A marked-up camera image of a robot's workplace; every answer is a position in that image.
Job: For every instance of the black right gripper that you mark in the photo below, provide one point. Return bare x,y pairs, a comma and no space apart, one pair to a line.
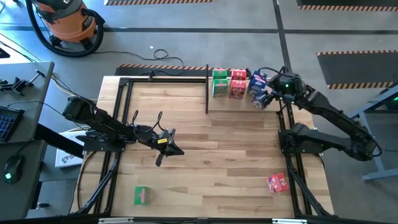
289,87

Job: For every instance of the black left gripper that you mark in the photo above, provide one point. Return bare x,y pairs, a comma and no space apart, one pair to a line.
159,143

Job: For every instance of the blue Frosted Flakes cereal box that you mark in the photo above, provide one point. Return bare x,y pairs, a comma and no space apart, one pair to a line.
259,102
255,76
255,87

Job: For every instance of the red Froot Loops cereal box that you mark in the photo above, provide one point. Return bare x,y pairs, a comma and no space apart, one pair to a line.
237,90
238,74
277,183

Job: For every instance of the green Apple Jacks cereal box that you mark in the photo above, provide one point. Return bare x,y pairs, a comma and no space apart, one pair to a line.
142,195
220,90
219,73

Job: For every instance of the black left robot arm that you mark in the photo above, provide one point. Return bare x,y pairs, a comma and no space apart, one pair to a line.
102,121

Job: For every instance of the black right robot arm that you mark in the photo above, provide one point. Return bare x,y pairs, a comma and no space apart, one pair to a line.
335,116

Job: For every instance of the black floor mat striped edge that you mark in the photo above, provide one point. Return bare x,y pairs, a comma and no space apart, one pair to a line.
348,3
174,71
155,2
357,68

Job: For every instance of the white printed box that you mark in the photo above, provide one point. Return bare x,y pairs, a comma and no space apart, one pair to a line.
66,158

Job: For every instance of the gray desk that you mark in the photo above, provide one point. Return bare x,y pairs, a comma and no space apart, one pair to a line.
28,193
31,102

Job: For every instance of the black computer mouse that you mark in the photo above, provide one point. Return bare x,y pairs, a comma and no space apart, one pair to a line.
14,168

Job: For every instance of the orange shop vacuum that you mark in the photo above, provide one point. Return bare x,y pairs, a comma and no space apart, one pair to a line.
71,25

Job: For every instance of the black keyboard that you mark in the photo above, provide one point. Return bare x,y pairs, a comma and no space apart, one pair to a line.
7,123

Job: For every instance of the black desk clamp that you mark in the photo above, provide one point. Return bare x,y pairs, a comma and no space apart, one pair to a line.
18,84

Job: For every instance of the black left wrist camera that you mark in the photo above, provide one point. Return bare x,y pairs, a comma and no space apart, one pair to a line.
169,133

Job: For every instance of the black aluminium rig frame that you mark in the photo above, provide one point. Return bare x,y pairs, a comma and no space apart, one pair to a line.
168,81

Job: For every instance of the gray desk leg frame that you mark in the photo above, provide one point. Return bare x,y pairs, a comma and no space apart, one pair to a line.
382,175

